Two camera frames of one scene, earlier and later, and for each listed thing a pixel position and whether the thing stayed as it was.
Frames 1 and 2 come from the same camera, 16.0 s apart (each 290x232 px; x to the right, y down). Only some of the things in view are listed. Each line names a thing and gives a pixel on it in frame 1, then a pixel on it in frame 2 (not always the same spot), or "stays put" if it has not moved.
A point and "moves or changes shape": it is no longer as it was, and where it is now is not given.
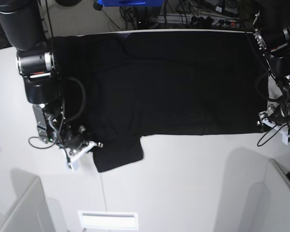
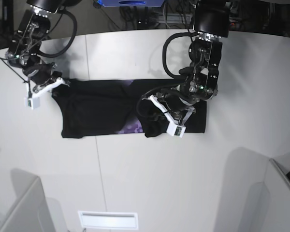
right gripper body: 77,144 -> 44,77
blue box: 131,3 stays put
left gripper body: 278,118 -> 174,105
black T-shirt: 117,88 moves or changes shape
